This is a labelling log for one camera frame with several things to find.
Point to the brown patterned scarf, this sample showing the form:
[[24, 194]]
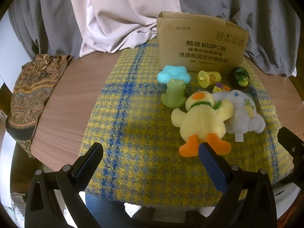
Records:
[[30, 99]]

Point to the yellow toy cube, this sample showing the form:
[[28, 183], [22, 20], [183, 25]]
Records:
[[216, 90]]

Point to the yellow blue plaid cloth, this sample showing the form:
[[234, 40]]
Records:
[[137, 114]]

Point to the brown cardboard box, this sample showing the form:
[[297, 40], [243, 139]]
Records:
[[201, 42]]

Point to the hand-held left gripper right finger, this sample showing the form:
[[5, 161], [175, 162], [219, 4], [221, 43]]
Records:
[[213, 166]]

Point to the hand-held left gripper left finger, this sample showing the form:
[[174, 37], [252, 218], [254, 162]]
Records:
[[89, 168]]

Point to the black and green ball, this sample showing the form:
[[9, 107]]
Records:
[[240, 77]]

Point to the pale pink cloth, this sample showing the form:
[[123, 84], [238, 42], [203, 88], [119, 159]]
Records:
[[118, 16]]

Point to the pale purple toy cube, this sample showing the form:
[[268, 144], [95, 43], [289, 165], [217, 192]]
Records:
[[226, 88]]

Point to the pale yellow toy cup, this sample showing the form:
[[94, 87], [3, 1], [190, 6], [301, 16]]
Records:
[[209, 78]]

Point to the blue star-shaped toy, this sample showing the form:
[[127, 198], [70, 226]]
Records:
[[174, 74]]

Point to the yellow duck plush toy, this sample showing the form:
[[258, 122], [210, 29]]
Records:
[[201, 121]]

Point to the grey cloth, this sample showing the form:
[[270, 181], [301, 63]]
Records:
[[256, 16]]

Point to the white dog plush toy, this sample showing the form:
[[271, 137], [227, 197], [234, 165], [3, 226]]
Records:
[[242, 118]]

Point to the green frog toy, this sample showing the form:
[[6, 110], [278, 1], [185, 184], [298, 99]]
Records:
[[173, 95]]

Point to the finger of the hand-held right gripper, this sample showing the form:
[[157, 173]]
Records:
[[291, 140]]

